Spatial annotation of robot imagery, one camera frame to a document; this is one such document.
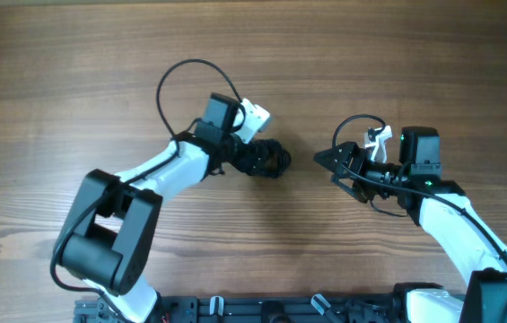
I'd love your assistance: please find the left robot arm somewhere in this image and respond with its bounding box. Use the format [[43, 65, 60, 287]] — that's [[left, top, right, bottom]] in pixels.
[[50, 93, 281, 322]]

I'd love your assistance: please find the right camera cable black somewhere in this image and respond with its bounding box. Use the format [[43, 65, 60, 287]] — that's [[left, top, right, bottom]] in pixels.
[[331, 113, 507, 323]]

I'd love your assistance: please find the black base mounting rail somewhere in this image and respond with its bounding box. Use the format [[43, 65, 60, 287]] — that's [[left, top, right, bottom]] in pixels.
[[73, 293, 415, 323]]

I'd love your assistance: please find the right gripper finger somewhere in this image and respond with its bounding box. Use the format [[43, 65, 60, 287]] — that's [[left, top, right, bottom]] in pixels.
[[331, 174, 368, 203], [313, 143, 354, 173]]

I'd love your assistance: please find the camera cable black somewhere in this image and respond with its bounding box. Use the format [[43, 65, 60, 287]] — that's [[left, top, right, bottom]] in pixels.
[[331, 113, 507, 323], [49, 58, 245, 297]]

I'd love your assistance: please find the left camera cable black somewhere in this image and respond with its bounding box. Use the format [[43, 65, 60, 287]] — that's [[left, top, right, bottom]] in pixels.
[[49, 58, 245, 297]]

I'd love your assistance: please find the black cable bundle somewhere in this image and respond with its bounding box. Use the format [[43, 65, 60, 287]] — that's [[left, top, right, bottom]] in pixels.
[[234, 137, 293, 179]]

